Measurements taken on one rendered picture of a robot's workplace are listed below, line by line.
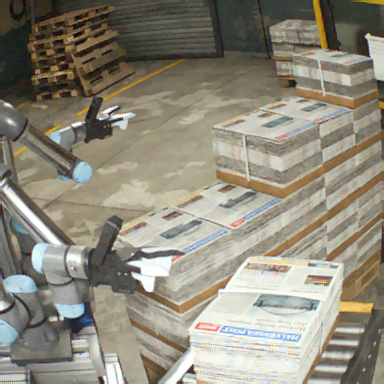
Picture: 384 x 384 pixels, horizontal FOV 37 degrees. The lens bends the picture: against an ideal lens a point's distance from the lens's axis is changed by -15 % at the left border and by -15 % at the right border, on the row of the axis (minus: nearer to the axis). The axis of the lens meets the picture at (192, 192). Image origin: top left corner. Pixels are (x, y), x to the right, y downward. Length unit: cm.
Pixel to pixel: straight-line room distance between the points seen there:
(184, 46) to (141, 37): 82
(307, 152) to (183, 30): 742
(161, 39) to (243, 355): 889
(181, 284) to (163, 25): 805
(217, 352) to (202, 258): 85
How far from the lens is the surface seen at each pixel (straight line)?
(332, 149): 272
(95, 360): 182
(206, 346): 145
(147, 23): 1015
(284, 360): 139
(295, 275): 160
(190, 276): 223
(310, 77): 297
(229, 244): 232
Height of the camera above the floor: 186
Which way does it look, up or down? 23 degrees down
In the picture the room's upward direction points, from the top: 8 degrees counter-clockwise
